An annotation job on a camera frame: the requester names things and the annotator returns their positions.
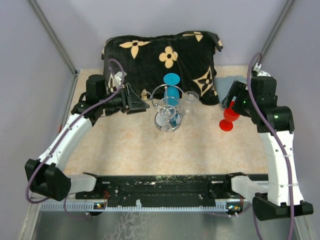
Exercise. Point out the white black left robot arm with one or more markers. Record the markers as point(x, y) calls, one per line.
point(45, 174)

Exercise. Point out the black floral blanket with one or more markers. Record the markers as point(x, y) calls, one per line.
point(146, 61)

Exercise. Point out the blue plastic wine glass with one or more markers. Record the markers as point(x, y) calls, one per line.
point(171, 94)

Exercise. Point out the grey slotted cable duct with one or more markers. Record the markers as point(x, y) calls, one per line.
point(94, 206)

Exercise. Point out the clear wine glass right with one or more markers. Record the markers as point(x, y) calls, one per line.
point(190, 99)

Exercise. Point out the clear wine glass front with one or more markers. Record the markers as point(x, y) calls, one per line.
point(166, 113)

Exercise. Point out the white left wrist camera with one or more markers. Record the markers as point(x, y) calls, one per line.
point(119, 76)

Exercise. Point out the grey blue cloth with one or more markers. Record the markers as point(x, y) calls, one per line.
point(223, 84)

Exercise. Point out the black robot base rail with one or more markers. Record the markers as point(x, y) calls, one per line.
point(161, 191)

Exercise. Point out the red plastic wine glass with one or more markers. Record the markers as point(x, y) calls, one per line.
point(230, 116)

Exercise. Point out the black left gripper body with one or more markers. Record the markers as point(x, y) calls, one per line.
point(119, 100)

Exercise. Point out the clear wine glass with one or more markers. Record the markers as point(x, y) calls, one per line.
point(166, 113)
point(190, 99)

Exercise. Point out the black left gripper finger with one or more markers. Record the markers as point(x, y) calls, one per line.
point(133, 100)
point(135, 110)

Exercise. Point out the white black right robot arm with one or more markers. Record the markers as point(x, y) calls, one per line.
point(275, 126)

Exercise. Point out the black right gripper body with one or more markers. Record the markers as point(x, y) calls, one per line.
point(242, 104)

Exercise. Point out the chrome wire wine glass rack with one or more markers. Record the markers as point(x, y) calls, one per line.
point(176, 121)

